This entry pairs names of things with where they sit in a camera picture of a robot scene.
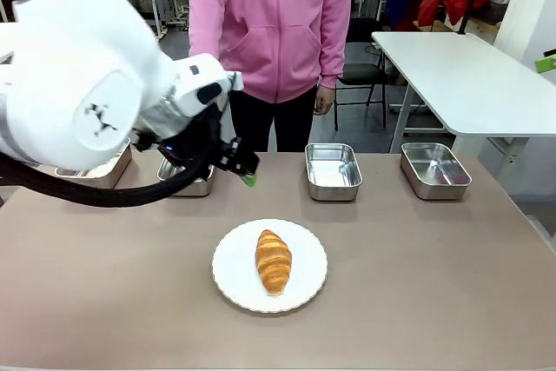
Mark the person in pink hoodie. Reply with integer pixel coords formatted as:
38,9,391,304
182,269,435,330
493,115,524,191
188,0,354,154

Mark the white side table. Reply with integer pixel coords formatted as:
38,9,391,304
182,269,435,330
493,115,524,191
371,30,556,166

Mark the white scalloped plate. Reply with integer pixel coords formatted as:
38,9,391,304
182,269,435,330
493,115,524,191
211,218,328,314

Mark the golden brown croissant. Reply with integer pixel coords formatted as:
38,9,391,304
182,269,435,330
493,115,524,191
255,229,293,296

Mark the steel rectangular container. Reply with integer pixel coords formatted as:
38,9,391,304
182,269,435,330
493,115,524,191
304,142,363,202
53,137,133,190
156,156,216,197
400,142,473,201

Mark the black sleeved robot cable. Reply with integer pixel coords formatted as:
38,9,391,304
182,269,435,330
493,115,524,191
0,106,227,208

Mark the person's left hand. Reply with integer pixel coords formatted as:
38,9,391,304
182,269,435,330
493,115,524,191
313,85,335,116

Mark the black folding chair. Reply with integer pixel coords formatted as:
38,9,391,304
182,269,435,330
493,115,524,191
333,17,391,131

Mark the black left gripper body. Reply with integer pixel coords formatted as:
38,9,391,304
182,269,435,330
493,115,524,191
158,106,261,179

